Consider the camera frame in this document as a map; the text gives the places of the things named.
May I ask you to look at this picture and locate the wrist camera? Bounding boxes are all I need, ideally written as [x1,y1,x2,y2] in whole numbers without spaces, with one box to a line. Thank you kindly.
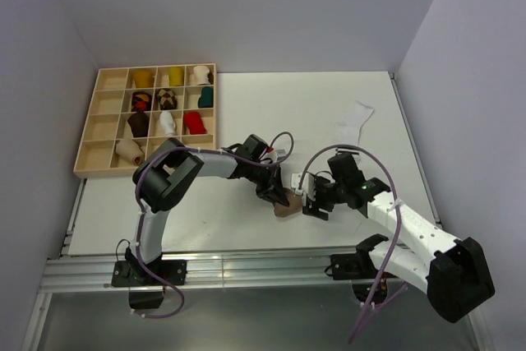
[290,173,312,196]
[261,147,287,164]

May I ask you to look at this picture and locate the beige maroon sock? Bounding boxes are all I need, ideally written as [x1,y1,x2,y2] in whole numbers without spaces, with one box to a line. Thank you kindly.
[115,139,145,166]

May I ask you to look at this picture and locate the wooden compartment tray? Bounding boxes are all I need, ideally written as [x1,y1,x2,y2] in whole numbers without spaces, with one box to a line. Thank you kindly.
[74,63,218,178]

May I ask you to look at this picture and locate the dark brown rolled sock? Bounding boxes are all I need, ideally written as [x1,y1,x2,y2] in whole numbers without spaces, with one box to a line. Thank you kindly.
[127,112,150,138]

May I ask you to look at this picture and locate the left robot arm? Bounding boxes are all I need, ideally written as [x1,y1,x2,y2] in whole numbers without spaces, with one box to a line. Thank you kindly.
[112,134,290,287]

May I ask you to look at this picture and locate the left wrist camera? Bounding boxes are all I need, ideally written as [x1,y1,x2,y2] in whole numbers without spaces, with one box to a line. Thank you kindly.
[261,147,287,164]

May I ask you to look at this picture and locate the white rolled sock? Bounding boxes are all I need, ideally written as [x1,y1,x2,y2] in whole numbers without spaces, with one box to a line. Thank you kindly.
[159,111,176,137]

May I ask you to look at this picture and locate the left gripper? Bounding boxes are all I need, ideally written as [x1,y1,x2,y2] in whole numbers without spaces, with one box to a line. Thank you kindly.
[244,160,288,208]

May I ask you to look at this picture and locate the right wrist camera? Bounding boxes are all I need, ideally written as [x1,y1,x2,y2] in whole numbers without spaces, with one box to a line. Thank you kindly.
[290,173,312,196]

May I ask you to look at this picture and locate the cream rolled sock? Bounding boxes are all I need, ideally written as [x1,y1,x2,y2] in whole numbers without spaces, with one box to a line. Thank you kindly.
[193,65,214,85]

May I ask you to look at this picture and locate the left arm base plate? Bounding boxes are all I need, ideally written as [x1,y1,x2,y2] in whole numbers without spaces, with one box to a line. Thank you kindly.
[111,260,187,288]

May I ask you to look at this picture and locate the brown sock striped cuff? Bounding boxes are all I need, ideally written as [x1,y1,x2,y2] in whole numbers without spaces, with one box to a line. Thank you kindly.
[274,189,302,218]

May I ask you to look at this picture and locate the aluminium rail frame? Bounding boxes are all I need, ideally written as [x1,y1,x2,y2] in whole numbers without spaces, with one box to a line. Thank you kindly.
[24,73,494,351]

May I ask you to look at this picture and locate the brown red argyle rolled sock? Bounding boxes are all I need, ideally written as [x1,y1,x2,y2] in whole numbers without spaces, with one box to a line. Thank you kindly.
[131,91,152,112]

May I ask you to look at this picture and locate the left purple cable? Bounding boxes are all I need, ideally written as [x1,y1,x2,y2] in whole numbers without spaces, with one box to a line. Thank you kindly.
[113,132,295,320]

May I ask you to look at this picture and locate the brown tan checkered rolled sock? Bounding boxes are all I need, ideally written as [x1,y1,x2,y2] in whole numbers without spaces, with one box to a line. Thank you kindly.
[157,89,178,111]

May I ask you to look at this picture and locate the teal rolled sock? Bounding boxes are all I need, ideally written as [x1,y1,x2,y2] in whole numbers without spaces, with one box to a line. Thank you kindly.
[198,86,215,109]

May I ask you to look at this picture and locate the white sock black stripes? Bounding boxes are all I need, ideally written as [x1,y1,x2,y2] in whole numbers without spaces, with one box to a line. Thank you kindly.
[335,101,374,146]

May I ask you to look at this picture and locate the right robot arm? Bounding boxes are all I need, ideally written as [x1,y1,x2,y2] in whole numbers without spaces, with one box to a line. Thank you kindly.
[291,152,495,323]

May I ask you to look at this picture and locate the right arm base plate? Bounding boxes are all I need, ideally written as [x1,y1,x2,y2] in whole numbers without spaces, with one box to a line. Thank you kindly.
[324,252,378,280]

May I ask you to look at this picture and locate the mustard yellow rolled sock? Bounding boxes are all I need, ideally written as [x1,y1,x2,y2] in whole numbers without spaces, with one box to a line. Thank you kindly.
[131,69,155,89]

